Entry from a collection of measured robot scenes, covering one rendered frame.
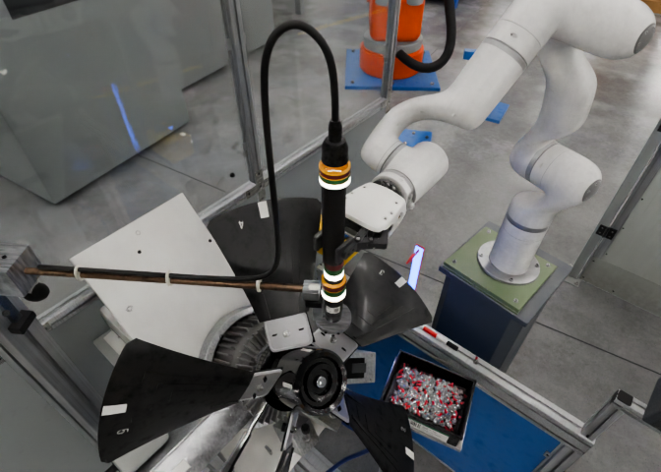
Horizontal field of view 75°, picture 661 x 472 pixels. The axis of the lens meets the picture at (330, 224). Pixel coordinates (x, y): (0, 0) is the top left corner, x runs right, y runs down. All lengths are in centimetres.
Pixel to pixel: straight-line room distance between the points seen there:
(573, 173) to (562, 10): 45
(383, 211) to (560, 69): 53
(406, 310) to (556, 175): 50
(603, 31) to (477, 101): 25
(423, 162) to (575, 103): 40
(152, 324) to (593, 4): 101
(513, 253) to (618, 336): 147
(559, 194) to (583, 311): 164
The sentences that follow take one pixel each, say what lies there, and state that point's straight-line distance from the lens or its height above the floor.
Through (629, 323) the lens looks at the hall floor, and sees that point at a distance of 286.
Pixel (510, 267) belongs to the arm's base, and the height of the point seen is 99.
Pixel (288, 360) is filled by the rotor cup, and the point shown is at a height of 124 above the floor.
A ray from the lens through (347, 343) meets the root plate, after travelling 92.
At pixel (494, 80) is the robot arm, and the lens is 82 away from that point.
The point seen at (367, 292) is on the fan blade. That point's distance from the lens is 100.
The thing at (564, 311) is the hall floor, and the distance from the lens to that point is 273.
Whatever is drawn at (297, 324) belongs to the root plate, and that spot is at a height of 127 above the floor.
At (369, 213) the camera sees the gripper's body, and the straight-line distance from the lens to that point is 71.
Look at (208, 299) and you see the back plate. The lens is 102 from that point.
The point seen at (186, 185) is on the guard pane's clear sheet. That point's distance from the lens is 141.
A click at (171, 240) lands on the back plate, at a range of 100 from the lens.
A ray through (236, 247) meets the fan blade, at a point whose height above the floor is 137.
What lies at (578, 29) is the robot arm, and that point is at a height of 171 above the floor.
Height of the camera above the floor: 197
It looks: 43 degrees down
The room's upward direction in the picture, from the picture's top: straight up
